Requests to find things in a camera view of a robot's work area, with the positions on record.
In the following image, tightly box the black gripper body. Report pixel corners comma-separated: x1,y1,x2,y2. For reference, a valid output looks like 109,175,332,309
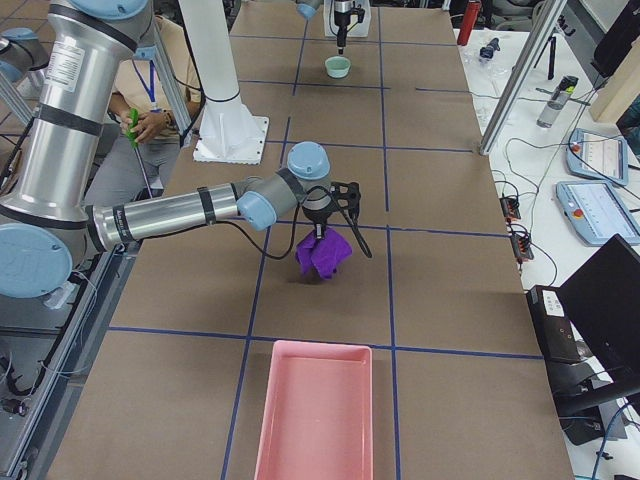
333,0,350,44
302,206,334,228

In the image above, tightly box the green ceramic bowl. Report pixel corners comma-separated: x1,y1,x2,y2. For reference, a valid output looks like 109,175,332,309
324,55,351,79

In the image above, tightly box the purple cloth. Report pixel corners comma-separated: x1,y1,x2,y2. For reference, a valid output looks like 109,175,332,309
295,228,353,280

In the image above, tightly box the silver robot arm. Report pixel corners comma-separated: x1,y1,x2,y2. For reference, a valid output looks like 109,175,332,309
295,0,354,55
1,1,331,298

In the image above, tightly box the black desktop computer box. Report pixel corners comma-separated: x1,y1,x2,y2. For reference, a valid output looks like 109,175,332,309
526,285,581,364

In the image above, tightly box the clear plastic bin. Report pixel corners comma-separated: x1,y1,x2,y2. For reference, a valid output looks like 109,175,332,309
323,0,372,39

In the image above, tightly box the red water bottle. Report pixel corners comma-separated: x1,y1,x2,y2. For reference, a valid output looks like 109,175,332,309
456,0,481,46

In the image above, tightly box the upper orange terminal block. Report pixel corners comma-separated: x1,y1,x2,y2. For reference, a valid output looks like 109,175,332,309
499,196,521,223

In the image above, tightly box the orange terminal block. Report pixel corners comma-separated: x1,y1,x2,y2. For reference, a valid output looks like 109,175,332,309
499,196,521,223
510,232,534,264

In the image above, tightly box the seated person beige shirt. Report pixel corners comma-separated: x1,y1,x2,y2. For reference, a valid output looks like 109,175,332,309
82,14,202,207

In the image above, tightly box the pink plastic tray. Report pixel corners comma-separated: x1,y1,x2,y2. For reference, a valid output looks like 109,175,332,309
254,340,374,479

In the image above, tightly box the lower orange terminal block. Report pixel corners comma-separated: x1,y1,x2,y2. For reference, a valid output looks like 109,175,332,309
510,232,534,264

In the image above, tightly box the clear water bottle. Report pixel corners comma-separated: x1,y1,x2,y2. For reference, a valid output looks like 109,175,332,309
536,75,579,128

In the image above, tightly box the upper teach pendant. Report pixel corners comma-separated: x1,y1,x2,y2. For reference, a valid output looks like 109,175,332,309
566,128,629,187

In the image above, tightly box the teach pendant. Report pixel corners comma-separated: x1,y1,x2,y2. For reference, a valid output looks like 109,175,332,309
555,180,639,246
566,128,629,187

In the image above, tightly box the lower teach pendant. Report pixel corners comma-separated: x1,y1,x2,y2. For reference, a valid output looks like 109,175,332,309
555,180,639,246

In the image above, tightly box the black monitor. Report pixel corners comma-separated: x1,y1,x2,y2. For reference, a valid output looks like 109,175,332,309
545,235,639,445

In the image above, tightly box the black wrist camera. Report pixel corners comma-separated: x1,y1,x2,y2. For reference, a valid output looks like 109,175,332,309
350,1,366,23
331,181,361,224

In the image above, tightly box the black camera cable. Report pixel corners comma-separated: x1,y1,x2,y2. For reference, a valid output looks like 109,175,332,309
219,185,374,261

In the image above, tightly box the aluminium frame post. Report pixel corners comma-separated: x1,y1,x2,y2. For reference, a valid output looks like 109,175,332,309
479,0,567,156

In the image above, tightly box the green handled screwdriver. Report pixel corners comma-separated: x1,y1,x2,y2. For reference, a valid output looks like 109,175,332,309
124,108,154,199

